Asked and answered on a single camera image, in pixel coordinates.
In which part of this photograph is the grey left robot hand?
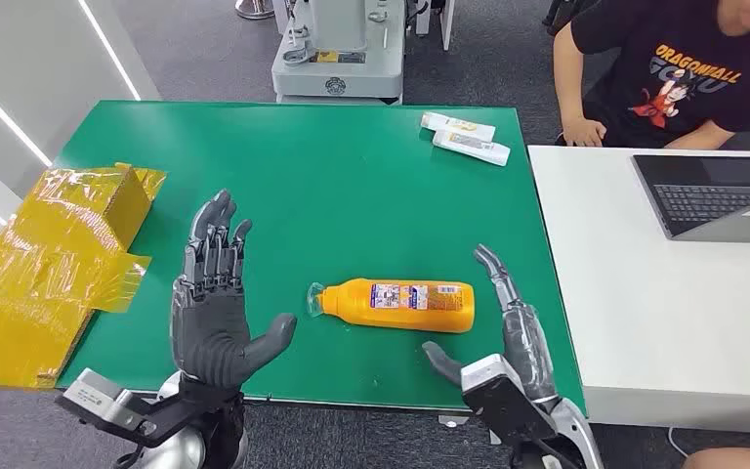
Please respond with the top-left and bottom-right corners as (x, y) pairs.
(169, 189), (299, 390)

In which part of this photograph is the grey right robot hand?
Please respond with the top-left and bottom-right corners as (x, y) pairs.
(422, 244), (559, 404)

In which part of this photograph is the orange plastic bottle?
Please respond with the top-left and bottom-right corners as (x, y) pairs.
(306, 277), (477, 334)

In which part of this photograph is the yellow taped cardboard box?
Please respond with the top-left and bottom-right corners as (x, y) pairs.
(0, 162), (168, 391)

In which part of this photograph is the large white tube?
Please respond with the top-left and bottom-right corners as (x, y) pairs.
(432, 129), (512, 168)

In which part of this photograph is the person's hand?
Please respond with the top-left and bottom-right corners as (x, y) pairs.
(561, 116), (607, 149)

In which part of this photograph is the small white tube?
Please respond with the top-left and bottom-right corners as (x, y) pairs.
(420, 111), (497, 143)

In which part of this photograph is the dark grey laptop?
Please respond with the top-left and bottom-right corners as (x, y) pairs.
(631, 153), (750, 245)

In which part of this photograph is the seated person's limb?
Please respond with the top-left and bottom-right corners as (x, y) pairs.
(682, 448), (750, 469)

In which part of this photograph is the grey machine base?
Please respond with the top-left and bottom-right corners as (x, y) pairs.
(271, 0), (408, 105)

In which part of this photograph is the person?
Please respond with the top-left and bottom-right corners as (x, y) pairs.
(553, 0), (750, 151)

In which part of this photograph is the chrome stand base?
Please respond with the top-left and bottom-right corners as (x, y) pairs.
(234, 0), (276, 21)

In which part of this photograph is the white furniture leg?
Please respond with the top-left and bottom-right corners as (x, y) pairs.
(413, 0), (457, 52)

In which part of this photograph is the black chair base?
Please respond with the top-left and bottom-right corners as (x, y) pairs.
(541, 0), (583, 37)

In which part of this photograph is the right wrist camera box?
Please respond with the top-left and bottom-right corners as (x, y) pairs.
(460, 354), (558, 448)

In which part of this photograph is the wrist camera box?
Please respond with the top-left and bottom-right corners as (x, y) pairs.
(54, 367), (156, 434)
(460, 354), (558, 448)

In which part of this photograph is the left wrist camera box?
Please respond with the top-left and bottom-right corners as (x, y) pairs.
(54, 367), (156, 434)

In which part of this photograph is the white cable under desk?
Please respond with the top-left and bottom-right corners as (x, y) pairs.
(666, 427), (690, 459)

